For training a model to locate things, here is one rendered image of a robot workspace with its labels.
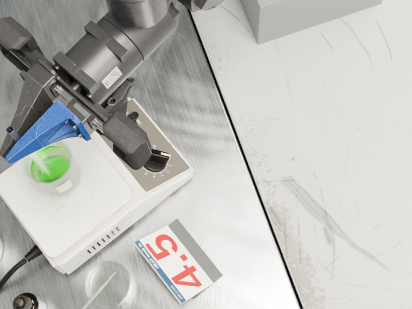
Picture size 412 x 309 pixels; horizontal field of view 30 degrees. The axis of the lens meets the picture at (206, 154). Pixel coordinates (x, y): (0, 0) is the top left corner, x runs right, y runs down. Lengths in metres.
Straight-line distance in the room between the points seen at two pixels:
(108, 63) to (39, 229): 0.25
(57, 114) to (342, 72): 0.44
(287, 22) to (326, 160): 0.18
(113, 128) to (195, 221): 0.30
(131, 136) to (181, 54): 0.36
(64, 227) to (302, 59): 0.38
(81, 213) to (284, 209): 0.25
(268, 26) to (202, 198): 0.23
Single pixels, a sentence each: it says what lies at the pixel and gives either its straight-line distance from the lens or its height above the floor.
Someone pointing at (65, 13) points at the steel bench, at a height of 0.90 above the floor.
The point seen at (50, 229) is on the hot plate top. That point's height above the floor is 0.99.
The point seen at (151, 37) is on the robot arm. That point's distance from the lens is 0.73.
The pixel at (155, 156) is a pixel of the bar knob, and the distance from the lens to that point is 0.90.
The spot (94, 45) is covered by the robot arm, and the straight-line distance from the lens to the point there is 0.72.
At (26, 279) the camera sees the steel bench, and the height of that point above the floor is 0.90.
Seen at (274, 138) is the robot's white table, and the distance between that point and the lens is 0.97.
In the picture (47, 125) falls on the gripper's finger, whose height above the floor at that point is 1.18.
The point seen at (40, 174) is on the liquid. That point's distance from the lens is 0.85.
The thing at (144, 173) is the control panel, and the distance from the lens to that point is 0.91.
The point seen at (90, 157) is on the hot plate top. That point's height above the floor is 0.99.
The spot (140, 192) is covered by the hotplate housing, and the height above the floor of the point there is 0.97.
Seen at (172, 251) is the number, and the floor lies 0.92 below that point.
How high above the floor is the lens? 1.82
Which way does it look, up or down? 73 degrees down
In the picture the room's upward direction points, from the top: 8 degrees counter-clockwise
